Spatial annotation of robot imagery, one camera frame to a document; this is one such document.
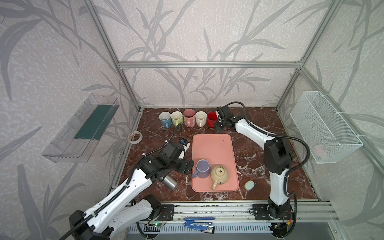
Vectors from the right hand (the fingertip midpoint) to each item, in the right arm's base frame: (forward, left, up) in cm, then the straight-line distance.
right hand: (218, 121), depth 97 cm
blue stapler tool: (-55, +10, -9) cm, 57 cm away
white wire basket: (-27, -42, +23) cm, 55 cm away
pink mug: (+6, +20, -1) cm, 21 cm away
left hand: (-28, +18, +6) cm, 34 cm away
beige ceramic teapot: (-33, +2, -3) cm, 33 cm away
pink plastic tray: (-15, +1, -10) cm, 18 cm away
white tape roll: (-9, +57, -12) cm, 59 cm away
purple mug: (-29, +10, -5) cm, 31 cm away
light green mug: (+6, +29, -3) cm, 30 cm away
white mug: (+8, +12, -5) cm, 15 cm away
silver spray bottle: (-36, +28, -8) cm, 47 cm away
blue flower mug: (+7, +37, -4) cm, 38 cm away
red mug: (+10, +3, -10) cm, 15 cm away
